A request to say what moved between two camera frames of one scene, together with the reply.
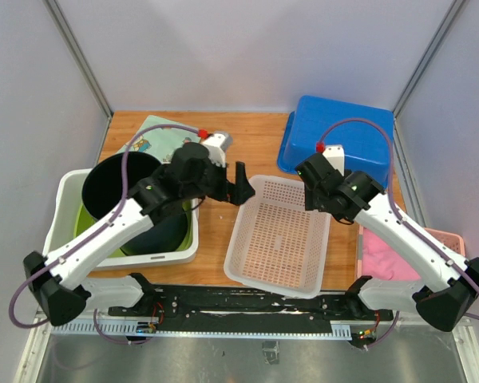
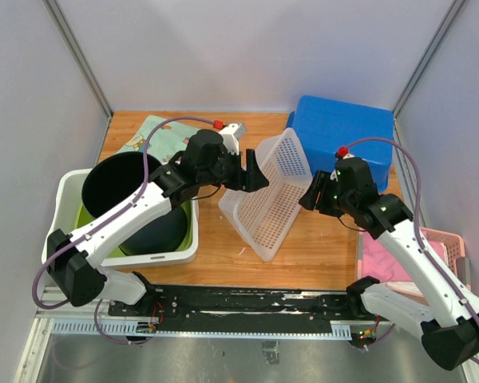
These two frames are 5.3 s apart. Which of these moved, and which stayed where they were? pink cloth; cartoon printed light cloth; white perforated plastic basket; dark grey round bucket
Moved: white perforated plastic basket
Stayed: dark grey round bucket; pink cloth; cartoon printed light cloth
